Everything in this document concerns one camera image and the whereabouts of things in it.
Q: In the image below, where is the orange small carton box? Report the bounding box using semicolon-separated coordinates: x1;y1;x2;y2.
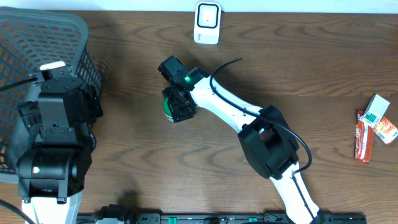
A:
373;117;397;144

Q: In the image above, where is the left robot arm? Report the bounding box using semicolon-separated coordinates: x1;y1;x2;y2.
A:
16;66;103;223

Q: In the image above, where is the white barcode scanner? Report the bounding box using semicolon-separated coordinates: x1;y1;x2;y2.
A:
193;1;221;45

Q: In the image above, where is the white green medicine box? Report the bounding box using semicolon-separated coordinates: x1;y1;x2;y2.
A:
359;94;390;128

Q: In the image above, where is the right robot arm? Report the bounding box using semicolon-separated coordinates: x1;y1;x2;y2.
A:
157;56;324;223

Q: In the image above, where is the left black cable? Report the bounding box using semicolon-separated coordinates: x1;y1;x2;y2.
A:
0;76;40;224

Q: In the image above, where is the grey plastic mesh basket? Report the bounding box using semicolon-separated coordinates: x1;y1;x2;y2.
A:
1;7;104;184

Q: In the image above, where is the green lid jar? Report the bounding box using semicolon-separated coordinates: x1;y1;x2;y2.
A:
163;98;174;122

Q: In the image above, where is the red orange snack bar wrapper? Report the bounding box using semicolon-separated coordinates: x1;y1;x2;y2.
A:
354;110;374;164

